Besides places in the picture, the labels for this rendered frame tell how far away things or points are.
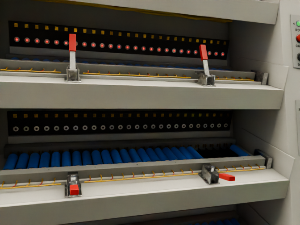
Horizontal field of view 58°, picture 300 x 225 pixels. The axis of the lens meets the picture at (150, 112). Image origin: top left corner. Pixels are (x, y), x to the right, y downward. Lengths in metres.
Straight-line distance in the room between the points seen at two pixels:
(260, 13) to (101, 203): 0.52
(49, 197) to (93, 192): 0.07
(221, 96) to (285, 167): 0.22
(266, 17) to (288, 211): 0.43
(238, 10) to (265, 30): 0.11
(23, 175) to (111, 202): 0.16
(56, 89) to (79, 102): 0.04
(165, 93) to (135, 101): 0.06
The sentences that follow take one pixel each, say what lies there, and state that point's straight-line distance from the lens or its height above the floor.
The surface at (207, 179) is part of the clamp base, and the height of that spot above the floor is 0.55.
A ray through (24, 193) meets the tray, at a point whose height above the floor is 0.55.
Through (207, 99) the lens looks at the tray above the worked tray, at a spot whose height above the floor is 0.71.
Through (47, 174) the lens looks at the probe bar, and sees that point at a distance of 0.53.
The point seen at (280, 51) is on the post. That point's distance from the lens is 0.69.
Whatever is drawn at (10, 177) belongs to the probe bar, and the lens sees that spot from 0.54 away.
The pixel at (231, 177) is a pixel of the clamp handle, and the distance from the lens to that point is 0.51.
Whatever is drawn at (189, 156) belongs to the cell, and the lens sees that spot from 0.62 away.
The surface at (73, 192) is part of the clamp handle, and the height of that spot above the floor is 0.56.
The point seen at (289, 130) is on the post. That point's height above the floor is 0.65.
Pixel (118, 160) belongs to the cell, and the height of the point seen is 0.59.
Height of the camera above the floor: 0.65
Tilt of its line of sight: 4 degrees up
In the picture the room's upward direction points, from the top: 1 degrees counter-clockwise
